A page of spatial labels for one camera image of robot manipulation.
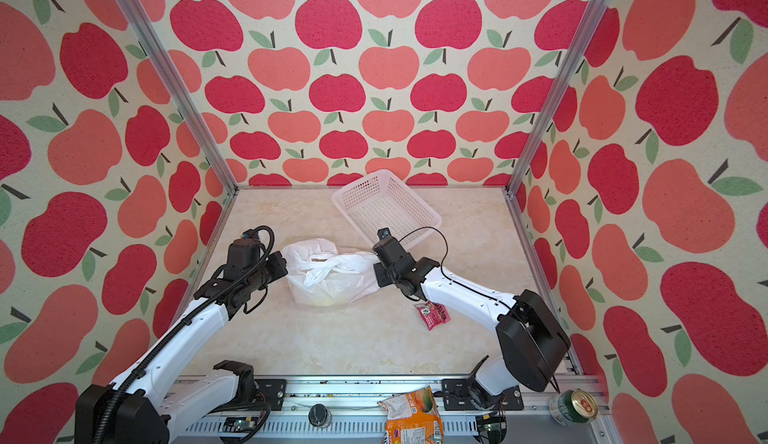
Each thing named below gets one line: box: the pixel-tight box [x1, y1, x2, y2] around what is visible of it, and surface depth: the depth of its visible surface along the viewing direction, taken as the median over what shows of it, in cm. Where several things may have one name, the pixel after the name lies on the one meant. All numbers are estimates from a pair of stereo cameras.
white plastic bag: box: [281, 238, 380, 307], surface depth 84 cm
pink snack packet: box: [413, 300, 451, 331], surface depth 89 cm
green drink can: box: [549, 388, 599, 426], surface depth 66 cm
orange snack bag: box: [377, 385, 444, 444], surface depth 70 cm
